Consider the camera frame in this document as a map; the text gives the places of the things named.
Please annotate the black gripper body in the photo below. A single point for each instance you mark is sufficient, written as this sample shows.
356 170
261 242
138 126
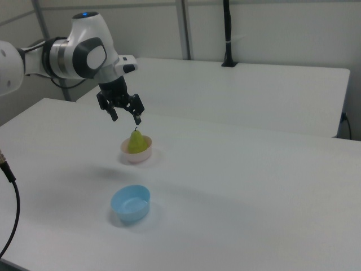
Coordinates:
114 89

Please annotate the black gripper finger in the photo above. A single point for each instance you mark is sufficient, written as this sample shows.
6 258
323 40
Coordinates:
105 103
136 105

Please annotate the green apple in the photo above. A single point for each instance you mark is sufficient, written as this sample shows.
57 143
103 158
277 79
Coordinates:
136 144

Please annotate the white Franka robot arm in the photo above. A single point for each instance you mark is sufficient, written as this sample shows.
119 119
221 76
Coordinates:
84 36

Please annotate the pink plastic bowl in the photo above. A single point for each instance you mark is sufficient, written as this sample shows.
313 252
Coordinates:
138 159

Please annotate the blue plastic bowl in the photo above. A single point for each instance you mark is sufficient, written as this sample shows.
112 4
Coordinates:
132 214

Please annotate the white table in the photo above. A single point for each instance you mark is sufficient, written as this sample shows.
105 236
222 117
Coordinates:
253 90

